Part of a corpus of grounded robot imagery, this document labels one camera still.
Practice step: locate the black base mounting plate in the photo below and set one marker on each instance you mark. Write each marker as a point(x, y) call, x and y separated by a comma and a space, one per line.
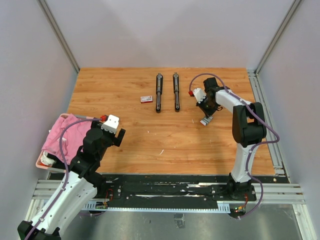
point(171, 191)

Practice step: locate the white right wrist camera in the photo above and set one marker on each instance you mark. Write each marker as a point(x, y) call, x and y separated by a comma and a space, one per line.
point(199, 95)

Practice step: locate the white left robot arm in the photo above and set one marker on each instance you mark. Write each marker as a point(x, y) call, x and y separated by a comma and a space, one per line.
point(80, 183)

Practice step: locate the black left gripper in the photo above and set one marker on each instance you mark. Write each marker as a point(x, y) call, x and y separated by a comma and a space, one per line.
point(114, 140)

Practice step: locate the small white staple tray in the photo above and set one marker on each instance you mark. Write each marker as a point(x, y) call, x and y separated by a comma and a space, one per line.
point(206, 120)

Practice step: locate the pink plastic basket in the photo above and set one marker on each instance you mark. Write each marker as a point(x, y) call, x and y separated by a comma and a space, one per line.
point(58, 142)

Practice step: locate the black stapler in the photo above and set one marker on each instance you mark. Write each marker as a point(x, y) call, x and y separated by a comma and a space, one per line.
point(176, 90)
point(159, 91)

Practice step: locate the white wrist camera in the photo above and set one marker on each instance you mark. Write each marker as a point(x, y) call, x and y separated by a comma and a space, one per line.
point(199, 95)
point(111, 124)

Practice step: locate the red white staple box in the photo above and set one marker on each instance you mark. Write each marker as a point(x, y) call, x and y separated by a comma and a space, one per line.
point(146, 99)

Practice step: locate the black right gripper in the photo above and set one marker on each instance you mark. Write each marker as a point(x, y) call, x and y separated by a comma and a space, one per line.
point(207, 113)

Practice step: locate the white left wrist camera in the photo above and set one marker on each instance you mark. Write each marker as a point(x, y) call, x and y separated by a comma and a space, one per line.
point(111, 124)

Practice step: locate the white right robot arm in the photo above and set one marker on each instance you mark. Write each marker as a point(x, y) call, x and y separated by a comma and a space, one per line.
point(247, 130)

